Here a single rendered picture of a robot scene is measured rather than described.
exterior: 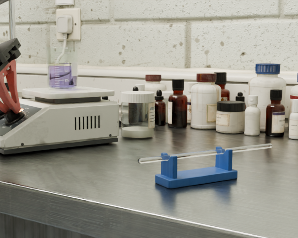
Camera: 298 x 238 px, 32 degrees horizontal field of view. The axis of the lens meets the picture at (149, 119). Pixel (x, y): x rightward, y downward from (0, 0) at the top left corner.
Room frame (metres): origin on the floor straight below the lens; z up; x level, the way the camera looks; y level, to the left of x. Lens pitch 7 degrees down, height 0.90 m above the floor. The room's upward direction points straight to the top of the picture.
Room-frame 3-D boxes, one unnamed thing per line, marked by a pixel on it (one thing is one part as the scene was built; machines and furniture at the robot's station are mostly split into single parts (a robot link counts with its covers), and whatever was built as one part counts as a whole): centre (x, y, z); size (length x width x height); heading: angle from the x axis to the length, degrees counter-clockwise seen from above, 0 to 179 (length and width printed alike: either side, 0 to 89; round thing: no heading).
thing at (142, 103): (0.92, 0.02, 0.79); 0.06 x 0.06 x 0.08
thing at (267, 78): (1.02, -0.23, 0.81); 0.07 x 0.07 x 0.13
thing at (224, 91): (1.10, -0.15, 0.80); 0.04 x 0.04 x 0.11
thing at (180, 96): (1.05, -0.06, 0.80); 0.04 x 0.04 x 0.10
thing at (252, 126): (0.95, -0.19, 0.79); 0.03 x 0.03 x 0.07
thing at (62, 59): (0.87, 0.15, 0.87); 0.06 x 0.05 x 0.08; 92
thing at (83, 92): (0.87, 0.14, 0.83); 0.12 x 0.12 x 0.01; 36
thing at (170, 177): (0.61, -0.06, 0.77); 0.10 x 0.03 x 0.04; 121
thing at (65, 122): (0.85, 0.16, 0.79); 0.22 x 0.13 x 0.08; 126
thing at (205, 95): (1.04, -0.11, 0.80); 0.06 x 0.06 x 0.11
